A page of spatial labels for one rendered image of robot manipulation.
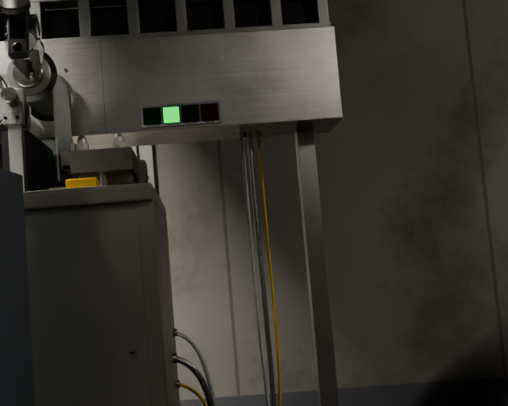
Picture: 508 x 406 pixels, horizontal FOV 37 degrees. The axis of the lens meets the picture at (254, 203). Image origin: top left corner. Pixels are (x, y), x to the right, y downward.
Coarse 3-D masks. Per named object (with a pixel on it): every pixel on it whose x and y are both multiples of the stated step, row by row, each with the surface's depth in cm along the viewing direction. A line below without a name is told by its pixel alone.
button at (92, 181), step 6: (66, 180) 172; (72, 180) 172; (78, 180) 172; (84, 180) 172; (90, 180) 172; (96, 180) 172; (66, 186) 172; (72, 186) 172; (78, 186) 172; (84, 186) 172
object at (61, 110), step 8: (56, 88) 205; (56, 96) 204; (64, 96) 216; (56, 104) 203; (64, 104) 215; (56, 112) 202; (64, 112) 214; (56, 120) 201; (64, 120) 213; (56, 128) 200; (64, 128) 212; (56, 136) 200; (64, 136) 211; (56, 144) 199; (64, 144) 210
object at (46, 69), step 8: (8, 72) 199; (48, 72) 200; (8, 80) 199; (48, 80) 200; (16, 88) 199; (24, 88) 199; (32, 88) 199; (40, 88) 199; (48, 96) 207; (32, 104) 210; (40, 104) 210; (48, 104) 213; (40, 112) 221; (48, 112) 221
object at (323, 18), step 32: (32, 0) 236; (64, 0) 237; (96, 0) 239; (128, 0) 238; (160, 0) 243; (192, 0) 246; (224, 0) 240; (256, 0) 248; (288, 0) 249; (320, 0) 242; (0, 32) 242; (64, 32) 243; (96, 32) 244; (128, 32) 244; (160, 32) 238; (192, 32) 238; (224, 32) 239
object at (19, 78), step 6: (24, 60) 198; (30, 60) 199; (30, 66) 198; (18, 72) 198; (42, 72) 200; (18, 78) 198; (24, 78) 198; (30, 78) 198; (36, 78) 198; (24, 84) 198; (30, 84) 198; (36, 84) 199
